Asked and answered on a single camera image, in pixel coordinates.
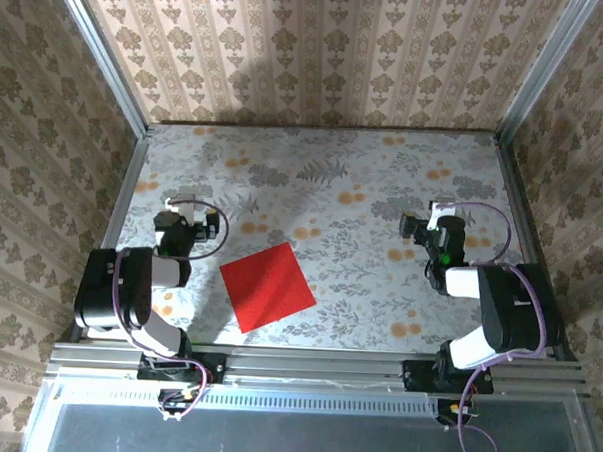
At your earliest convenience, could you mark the slotted grey cable duct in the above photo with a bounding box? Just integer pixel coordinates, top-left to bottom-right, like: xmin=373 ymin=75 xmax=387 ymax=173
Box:
xmin=53 ymin=378 xmax=440 ymax=418

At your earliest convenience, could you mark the grey metal panel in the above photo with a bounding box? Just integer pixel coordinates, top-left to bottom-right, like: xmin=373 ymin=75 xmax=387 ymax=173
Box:
xmin=23 ymin=363 xmax=603 ymax=452

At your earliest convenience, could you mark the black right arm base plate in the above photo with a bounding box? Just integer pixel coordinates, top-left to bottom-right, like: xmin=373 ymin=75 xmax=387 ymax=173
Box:
xmin=401 ymin=359 xmax=496 ymax=396

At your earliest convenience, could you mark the wired power connector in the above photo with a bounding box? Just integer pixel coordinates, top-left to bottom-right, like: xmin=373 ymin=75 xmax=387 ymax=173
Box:
xmin=435 ymin=397 xmax=481 ymax=435
xmin=156 ymin=385 xmax=200 ymax=424

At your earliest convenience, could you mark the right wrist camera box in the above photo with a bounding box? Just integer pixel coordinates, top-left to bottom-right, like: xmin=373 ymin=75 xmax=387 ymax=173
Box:
xmin=398 ymin=198 xmax=457 ymax=243

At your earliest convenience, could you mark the aluminium frame post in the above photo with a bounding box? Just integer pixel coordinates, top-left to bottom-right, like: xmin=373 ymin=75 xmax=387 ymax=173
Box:
xmin=42 ymin=0 xmax=157 ymax=138
xmin=494 ymin=0 xmax=601 ymax=150

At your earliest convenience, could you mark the red square paper sheet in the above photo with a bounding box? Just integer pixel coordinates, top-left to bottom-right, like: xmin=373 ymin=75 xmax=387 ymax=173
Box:
xmin=216 ymin=238 xmax=321 ymax=338

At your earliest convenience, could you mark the aluminium table edge rail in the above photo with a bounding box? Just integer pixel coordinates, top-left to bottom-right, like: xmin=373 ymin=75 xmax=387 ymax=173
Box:
xmin=44 ymin=338 xmax=590 ymax=403

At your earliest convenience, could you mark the aluminium table side rail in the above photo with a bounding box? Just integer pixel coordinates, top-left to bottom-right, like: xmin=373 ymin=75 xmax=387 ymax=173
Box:
xmin=68 ymin=130 xmax=151 ymax=345
xmin=485 ymin=138 xmax=586 ymax=362

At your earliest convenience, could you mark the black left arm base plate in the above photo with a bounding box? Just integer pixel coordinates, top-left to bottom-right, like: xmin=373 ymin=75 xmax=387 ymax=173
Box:
xmin=137 ymin=348 xmax=227 ymax=384

